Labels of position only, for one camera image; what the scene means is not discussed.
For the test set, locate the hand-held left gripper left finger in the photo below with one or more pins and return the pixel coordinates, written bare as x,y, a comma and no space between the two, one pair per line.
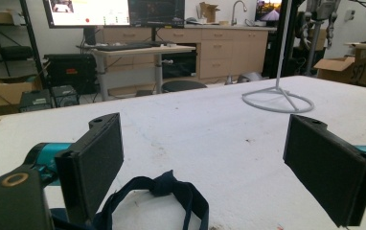
90,166

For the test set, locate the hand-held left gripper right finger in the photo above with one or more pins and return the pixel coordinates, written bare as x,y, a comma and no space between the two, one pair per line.
326,171

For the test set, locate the black computer box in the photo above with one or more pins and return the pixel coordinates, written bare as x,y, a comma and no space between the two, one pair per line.
35,100
64,96

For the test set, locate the black equipment case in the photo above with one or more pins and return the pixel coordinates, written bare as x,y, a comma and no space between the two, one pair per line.
71,73

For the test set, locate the open printed cardboard box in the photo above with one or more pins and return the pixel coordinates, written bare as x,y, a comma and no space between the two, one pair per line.
347,68

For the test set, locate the large flat cardboard box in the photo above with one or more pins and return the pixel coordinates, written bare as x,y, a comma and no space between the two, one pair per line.
5,92

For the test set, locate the black keyboard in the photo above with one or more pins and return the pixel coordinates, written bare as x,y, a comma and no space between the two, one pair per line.
122,47

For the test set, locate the light wooden standing desk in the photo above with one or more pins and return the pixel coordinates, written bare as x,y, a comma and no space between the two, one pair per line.
146,51

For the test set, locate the grey metal stand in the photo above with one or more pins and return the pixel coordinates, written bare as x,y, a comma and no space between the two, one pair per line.
315,41

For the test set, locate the black bag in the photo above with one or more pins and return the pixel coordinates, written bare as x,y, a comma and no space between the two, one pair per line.
15,52

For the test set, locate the black metal shelf rack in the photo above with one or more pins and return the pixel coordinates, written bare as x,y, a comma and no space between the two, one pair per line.
31,38

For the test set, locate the bright computer monitor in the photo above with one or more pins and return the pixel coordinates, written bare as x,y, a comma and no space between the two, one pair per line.
88,12

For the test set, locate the beige drawer cabinet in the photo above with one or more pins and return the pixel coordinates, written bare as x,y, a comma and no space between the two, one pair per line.
229,51

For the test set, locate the dark computer monitor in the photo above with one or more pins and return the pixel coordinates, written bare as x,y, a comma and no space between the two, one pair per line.
157,12

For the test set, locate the monitor with purple picture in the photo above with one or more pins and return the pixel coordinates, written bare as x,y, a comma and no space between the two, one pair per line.
269,11

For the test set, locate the silver faucet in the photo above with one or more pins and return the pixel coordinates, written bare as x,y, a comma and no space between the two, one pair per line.
234,12

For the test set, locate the small open cardboard box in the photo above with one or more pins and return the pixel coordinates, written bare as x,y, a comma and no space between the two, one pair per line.
209,12

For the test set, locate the black metal post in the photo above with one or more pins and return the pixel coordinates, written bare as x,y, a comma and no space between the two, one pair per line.
283,38

